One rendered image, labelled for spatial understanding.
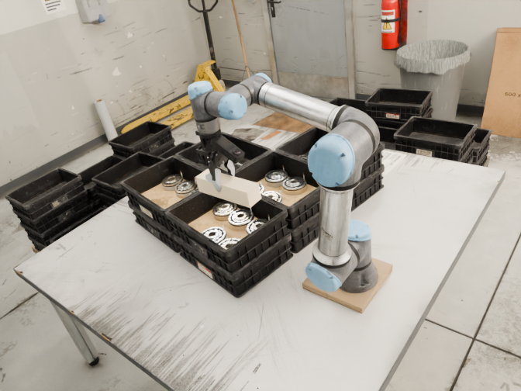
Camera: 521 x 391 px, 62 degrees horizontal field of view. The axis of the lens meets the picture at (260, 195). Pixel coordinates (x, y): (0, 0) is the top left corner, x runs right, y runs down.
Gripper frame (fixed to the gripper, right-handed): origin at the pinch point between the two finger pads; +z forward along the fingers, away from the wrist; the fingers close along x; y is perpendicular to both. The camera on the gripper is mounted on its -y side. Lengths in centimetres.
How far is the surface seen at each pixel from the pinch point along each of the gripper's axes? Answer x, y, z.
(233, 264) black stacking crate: 12.3, -8.1, 23.1
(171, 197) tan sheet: -10, 50, 26
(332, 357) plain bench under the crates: 17, -49, 39
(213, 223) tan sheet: -3.9, 17.9, 25.7
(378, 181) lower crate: -68, -22, 33
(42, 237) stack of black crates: 16, 166, 72
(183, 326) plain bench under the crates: 33, 1, 39
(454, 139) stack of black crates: -170, -23, 60
